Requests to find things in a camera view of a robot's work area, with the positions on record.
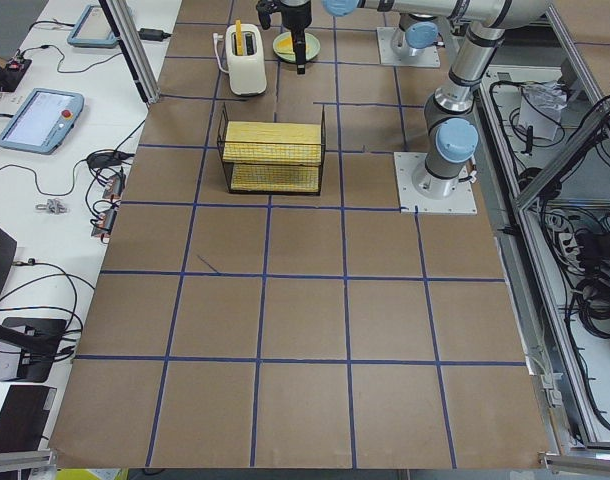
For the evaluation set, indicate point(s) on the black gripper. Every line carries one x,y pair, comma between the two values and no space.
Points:
295,17

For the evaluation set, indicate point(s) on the white toaster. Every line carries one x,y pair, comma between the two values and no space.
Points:
247,76

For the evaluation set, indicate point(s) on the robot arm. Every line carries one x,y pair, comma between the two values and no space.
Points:
453,139
415,33

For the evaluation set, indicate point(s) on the bread slice in toaster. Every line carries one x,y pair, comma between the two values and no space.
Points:
238,38

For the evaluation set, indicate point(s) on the light green plate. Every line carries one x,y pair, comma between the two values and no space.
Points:
312,47

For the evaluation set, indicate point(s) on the triangular bread on plate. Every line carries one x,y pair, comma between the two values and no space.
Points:
284,46

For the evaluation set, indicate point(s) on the wooden shelf board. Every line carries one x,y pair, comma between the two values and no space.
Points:
272,142

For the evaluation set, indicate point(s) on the black power adapter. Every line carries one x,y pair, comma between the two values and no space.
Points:
150,34

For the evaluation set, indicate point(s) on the far blue teach pendant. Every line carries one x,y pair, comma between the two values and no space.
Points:
92,30

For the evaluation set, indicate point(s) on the blue teach pendant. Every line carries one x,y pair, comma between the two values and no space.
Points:
92,30
43,121

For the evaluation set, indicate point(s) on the near blue teach pendant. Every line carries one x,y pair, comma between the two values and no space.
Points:
43,121

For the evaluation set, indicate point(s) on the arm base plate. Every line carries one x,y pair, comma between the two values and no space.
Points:
429,58
421,193

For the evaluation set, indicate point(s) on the aluminium frame post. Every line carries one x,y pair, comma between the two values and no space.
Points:
123,27

